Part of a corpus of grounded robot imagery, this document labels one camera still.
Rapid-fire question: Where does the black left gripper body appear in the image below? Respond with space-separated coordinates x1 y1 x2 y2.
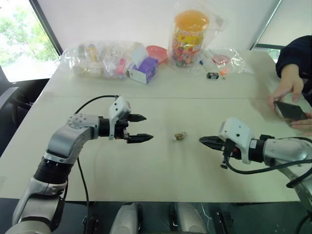
113 114 132 141

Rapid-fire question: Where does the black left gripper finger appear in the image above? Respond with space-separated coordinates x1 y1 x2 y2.
126 133 154 144
128 113 147 123

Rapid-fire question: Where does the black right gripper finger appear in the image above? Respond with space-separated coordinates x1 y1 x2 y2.
199 136 224 145
199 140 225 152

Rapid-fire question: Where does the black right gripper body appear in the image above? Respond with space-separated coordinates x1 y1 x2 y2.
220 138 243 169

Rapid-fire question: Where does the black smartphone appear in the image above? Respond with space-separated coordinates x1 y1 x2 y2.
273 100 309 122

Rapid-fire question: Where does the person's bare hand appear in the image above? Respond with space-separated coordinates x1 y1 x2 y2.
290 117 312 137
267 70 305 106

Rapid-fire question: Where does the purple and white box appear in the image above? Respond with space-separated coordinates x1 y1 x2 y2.
126 46 159 85

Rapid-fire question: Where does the pink plastic bowl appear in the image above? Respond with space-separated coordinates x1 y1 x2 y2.
145 45 169 65

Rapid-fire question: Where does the clear bag of small items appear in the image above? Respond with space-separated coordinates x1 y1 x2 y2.
63 40 147 80

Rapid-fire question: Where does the silver rounded robot leg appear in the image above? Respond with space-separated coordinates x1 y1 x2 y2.
173 202 208 234
109 202 140 234

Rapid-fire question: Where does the clear bag with red lid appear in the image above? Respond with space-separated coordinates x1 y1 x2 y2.
199 47 254 77

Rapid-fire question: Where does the candy jar with orange lid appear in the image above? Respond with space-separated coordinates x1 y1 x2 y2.
168 9 211 69

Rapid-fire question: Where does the dark chair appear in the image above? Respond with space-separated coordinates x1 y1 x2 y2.
0 65 51 158

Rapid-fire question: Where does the clear bag around jar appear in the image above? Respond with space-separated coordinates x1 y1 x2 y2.
166 4 230 74

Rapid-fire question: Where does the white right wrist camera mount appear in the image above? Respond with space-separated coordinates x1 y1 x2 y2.
217 117 254 165

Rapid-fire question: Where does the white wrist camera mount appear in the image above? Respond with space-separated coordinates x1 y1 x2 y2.
108 96 133 141
217 117 254 165

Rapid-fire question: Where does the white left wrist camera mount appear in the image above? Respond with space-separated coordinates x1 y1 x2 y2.
108 96 133 141

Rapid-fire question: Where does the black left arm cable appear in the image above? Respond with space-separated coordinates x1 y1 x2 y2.
74 95 120 234

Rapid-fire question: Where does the grey window blind rail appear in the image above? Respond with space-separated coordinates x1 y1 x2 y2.
250 0 284 51

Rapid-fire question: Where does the black window frame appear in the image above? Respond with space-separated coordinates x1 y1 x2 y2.
28 0 64 57

